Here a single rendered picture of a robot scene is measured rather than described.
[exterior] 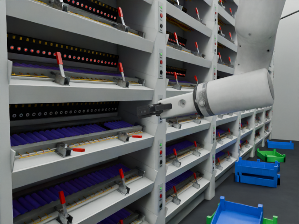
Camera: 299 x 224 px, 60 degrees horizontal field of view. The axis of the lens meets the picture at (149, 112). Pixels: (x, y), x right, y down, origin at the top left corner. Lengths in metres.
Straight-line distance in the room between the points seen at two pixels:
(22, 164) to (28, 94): 0.17
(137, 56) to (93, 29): 0.35
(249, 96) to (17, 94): 0.51
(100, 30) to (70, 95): 0.23
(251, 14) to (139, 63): 0.64
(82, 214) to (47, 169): 0.22
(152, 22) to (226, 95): 0.61
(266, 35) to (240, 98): 0.14
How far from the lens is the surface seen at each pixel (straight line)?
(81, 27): 0.80
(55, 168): 0.73
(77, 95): 0.76
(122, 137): 0.94
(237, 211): 1.46
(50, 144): 0.76
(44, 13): 0.72
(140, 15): 1.16
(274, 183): 2.22
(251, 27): 0.58
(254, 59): 0.68
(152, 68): 1.08
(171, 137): 1.24
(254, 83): 0.58
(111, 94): 0.86
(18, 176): 0.68
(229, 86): 0.60
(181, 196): 1.49
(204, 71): 1.73
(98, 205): 0.91
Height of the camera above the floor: 0.69
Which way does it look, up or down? 4 degrees down
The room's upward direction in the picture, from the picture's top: straight up
